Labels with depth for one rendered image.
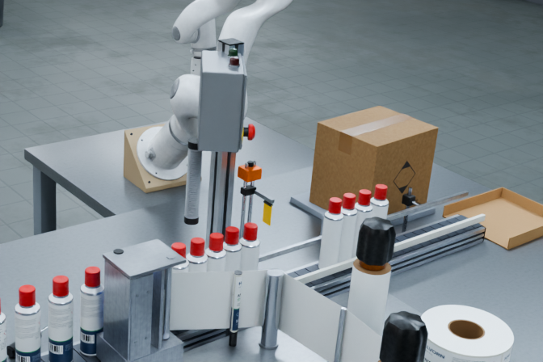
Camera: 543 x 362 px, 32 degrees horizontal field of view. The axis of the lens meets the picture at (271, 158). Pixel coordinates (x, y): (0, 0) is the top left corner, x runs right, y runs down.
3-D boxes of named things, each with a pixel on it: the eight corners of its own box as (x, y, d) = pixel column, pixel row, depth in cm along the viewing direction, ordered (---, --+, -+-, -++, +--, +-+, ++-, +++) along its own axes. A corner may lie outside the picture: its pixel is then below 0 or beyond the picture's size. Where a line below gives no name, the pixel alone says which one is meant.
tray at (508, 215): (507, 250, 282) (510, 237, 280) (442, 216, 300) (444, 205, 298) (566, 227, 300) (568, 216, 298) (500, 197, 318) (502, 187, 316)
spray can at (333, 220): (326, 275, 247) (335, 205, 240) (313, 267, 251) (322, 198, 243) (341, 271, 251) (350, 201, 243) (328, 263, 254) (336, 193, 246)
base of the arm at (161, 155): (149, 187, 298) (172, 162, 284) (127, 134, 302) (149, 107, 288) (199, 173, 309) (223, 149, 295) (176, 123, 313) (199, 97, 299)
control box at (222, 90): (197, 151, 213) (202, 71, 205) (197, 125, 228) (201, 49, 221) (242, 153, 214) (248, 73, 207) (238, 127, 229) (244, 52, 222)
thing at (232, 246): (225, 311, 227) (230, 236, 219) (212, 301, 230) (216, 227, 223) (242, 305, 230) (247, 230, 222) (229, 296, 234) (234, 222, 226)
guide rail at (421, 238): (192, 322, 218) (192, 315, 217) (189, 320, 219) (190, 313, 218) (484, 220, 284) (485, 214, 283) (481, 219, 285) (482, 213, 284)
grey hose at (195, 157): (189, 226, 224) (194, 145, 216) (180, 220, 227) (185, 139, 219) (201, 222, 226) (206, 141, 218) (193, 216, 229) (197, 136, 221)
